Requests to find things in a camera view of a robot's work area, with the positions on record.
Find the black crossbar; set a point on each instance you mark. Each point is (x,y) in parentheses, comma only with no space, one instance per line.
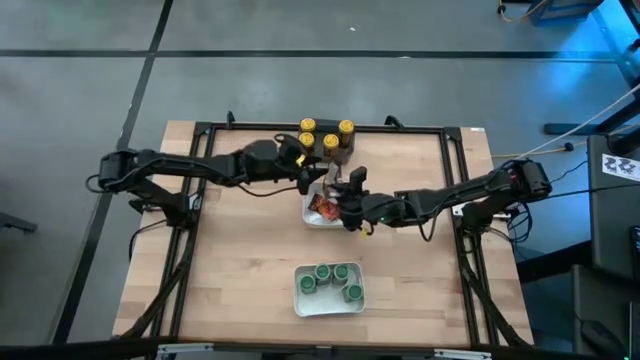
(75,351)

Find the white plastic bin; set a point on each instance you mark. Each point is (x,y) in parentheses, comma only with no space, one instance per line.
(312,217)
(325,302)

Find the black cabinet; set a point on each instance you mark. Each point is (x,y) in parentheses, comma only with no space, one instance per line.
(615,225)

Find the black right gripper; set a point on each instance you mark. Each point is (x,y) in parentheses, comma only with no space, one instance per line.
(359,200)

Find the black aluminium table frame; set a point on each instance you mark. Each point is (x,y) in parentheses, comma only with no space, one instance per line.
(250,125)

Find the white table sticker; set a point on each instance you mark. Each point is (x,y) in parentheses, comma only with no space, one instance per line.
(477,129)

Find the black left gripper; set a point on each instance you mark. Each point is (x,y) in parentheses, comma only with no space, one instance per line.
(289,151)

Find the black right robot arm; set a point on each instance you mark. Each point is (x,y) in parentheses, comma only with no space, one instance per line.
(450,192)

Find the black frame clamp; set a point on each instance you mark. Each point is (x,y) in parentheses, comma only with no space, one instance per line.
(230,119)
(394,121)

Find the blue box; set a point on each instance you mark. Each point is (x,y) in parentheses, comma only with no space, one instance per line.
(565,10)

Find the silver metal bracket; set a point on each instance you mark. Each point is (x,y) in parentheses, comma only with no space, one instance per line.
(185,348)
(462,355)

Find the white printed sticker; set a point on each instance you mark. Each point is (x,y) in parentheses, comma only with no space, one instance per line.
(620,167)

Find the dark grey plastic bin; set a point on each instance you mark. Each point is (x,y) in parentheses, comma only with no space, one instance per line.
(345,156)

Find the black computer mouse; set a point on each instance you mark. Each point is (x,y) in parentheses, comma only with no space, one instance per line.
(600,336)

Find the dark grey furniture foot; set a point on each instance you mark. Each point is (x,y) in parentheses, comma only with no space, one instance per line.
(15,223)

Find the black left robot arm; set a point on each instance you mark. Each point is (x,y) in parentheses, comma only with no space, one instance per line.
(190,166)

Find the black floor beam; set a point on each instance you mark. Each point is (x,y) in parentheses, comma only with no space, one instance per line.
(565,129)

